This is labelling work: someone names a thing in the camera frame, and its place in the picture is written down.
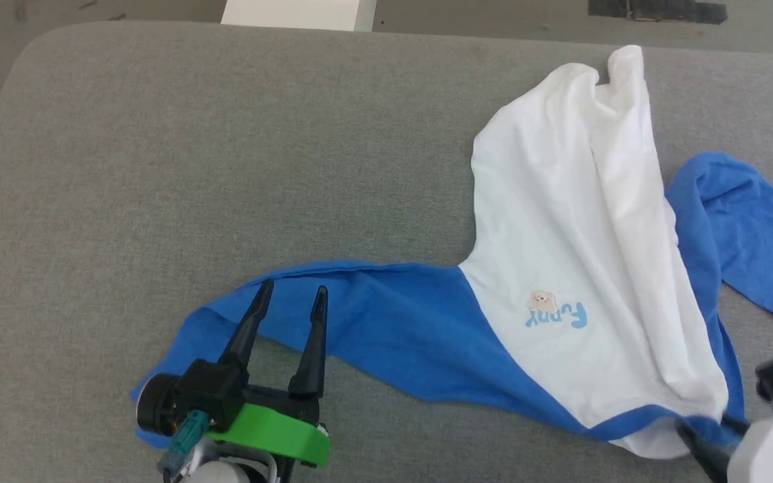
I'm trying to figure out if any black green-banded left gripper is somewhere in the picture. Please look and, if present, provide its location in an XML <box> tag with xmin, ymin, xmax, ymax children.
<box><xmin>136</xmin><ymin>279</ymin><xmax>331</xmax><ymax>468</ymax></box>

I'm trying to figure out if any blue and white long-sleeve shirt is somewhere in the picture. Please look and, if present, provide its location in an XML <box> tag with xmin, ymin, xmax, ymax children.
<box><xmin>132</xmin><ymin>45</ymin><xmax>773</xmax><ymax>461</ymax></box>

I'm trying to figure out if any white rectangular box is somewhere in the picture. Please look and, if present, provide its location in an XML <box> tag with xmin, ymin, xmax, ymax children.
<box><xmin>221</xmin><ymin>0</ymin><xmax>378</xmax><ymax>32</ymax></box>

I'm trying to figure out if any dark floor tape patch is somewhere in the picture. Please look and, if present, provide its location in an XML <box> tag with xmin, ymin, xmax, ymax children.
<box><xmin>588</xmin><ymin>0</ymin><xmax>728</xmax><ymax>25</ymax></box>

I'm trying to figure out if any teal cable connector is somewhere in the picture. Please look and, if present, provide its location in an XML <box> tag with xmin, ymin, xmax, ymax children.
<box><xmin>158</xmin><ymin>411</ymin><xmax>211</xmax><ymax>474</ymax></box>

